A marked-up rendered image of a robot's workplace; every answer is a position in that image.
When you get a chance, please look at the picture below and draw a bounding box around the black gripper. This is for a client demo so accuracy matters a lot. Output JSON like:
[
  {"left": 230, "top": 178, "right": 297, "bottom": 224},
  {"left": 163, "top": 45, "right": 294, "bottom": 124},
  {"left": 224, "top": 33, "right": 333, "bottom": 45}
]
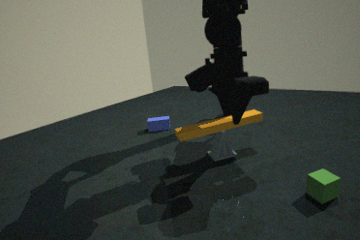
[{"left": 209, "top": 46, "right": 269, "bottom": 125}]

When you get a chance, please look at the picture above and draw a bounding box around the blue rectangular block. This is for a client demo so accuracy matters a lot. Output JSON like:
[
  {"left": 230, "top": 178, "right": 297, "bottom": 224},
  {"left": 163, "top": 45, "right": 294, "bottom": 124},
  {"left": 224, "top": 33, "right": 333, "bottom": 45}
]
[{"left": 147, "top": 116, "right": 170, "bottom": 132}]

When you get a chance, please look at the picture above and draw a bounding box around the green cube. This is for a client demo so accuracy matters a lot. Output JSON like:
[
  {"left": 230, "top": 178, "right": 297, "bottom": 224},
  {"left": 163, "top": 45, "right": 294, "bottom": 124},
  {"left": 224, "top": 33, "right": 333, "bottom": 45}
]
[{"left": 306, "top": 169, "right": 341, "bottom": 203}]

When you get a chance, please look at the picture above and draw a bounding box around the yellow bar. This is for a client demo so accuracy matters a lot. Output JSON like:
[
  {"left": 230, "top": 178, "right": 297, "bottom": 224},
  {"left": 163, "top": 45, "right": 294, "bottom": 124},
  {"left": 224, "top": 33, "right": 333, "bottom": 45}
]
[{"left": 175, "top": 109, "right": 263, "bottom": 142}]

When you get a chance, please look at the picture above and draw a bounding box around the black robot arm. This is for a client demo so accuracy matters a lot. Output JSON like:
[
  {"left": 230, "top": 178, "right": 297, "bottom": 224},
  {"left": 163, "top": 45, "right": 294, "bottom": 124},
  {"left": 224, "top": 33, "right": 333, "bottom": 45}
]
[{"left": 185, "top": 0, "right": 248, "bottom": 92}]

